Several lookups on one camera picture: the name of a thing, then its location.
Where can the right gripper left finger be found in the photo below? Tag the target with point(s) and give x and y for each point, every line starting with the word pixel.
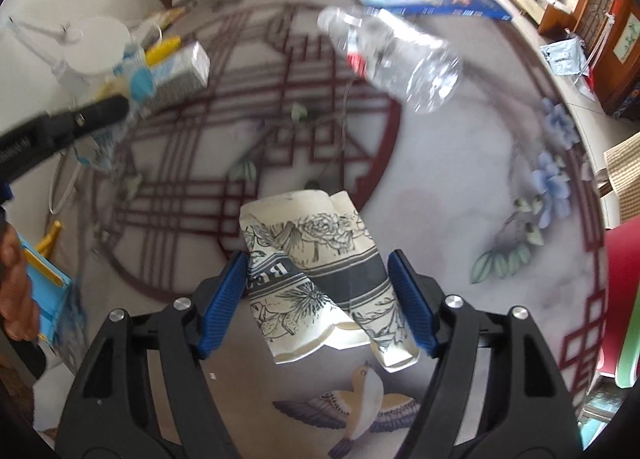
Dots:
pixel 110 411

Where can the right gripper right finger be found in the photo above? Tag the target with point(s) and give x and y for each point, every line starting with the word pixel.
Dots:
pixel 527 411

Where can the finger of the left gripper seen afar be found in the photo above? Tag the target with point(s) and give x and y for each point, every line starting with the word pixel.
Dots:
pixel 42 136

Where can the blue white snack wrapper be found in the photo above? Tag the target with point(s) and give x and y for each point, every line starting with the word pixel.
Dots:
pixel 131 78

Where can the crushed floral paper cup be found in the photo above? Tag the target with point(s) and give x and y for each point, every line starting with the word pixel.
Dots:
pixel 316 278

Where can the person's left hand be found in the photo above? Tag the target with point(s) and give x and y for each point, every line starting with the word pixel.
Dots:
pixel 19 310

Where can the white desk lamp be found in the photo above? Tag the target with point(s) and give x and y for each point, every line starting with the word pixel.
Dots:
pixel 89 49

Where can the blue yellow plastic holder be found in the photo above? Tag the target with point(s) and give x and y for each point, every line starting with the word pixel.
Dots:
pixel 50 285

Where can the yellow corn-shaped object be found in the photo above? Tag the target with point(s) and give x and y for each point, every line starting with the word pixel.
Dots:
pixel 162 50

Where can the blue white milk carton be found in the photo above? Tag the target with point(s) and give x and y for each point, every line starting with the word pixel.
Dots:
pixel 179 76

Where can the checkered cloth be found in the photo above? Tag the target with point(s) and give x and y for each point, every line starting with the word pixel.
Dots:
pixel 623 165

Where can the clear plastic water bottle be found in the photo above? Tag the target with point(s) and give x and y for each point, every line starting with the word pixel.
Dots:
pixel 413 67

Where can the blue plastic bag on floor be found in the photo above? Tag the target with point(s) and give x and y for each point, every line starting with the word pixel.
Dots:
pixel 566 57

